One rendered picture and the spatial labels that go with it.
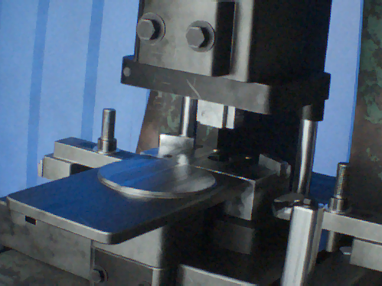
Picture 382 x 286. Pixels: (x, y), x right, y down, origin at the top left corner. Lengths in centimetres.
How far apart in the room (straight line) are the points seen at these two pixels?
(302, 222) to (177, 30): 24
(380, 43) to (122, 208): 44
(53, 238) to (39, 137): 172
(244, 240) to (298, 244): 12
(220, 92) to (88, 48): 161
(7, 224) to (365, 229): 43
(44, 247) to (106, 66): 154
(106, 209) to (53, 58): 184
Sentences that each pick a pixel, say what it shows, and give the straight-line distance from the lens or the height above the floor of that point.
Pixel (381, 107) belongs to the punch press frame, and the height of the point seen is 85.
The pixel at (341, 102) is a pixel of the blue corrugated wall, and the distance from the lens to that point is 224.
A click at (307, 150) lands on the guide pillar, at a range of 110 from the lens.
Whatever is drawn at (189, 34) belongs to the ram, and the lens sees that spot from 95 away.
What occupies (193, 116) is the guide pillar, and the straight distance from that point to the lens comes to 118.
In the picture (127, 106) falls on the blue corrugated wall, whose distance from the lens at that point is 256.
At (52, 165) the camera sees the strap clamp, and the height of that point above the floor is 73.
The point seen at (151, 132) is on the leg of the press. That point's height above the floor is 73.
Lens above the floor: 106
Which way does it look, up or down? 14 degrees down
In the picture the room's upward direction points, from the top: 5 degrees clockwise
